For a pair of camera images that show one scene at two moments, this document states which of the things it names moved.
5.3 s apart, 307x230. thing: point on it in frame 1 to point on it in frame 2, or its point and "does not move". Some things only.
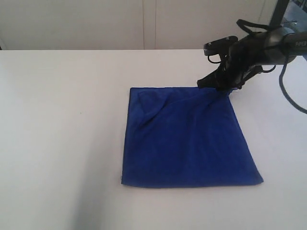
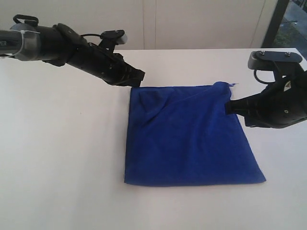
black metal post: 278,13 does not move
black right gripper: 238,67 to 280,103
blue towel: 187,137 does not move
